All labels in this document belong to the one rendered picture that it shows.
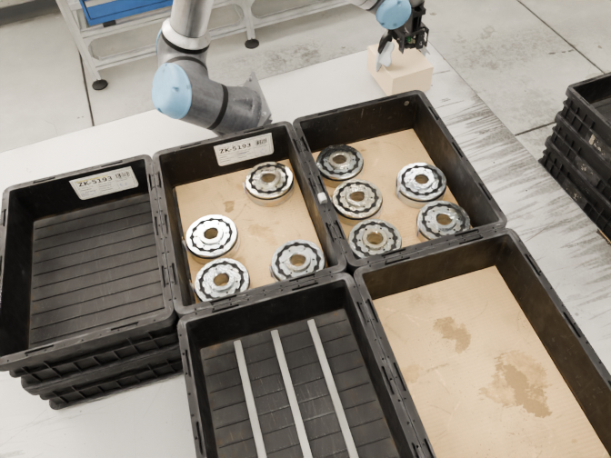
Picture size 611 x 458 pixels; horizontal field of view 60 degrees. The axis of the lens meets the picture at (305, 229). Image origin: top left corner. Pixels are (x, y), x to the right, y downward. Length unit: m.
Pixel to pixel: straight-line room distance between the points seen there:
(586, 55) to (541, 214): 1.87
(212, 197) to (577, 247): 0.81
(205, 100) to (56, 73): 2.04
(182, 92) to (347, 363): 0.70
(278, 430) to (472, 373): 0.33
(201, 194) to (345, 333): 0.45
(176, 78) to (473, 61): 1.96
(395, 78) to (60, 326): 1.00
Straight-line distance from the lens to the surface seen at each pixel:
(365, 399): 0.92
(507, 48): 3.07
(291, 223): 1.09
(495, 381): 0.96
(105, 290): 1.10
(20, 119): 3.04
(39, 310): 1.14
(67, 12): 2.82
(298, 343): 0.96
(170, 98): 1.26
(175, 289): 0.93
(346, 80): 1.63
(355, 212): 1.07
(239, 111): 1.32
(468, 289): 1.03
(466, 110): 1.56
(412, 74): 1.51
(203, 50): 1.36
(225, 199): 1.16
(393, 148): 1.23
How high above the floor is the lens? 1.70
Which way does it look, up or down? 53 degrees down
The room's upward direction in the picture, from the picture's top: 6 degrees counter-clockwise
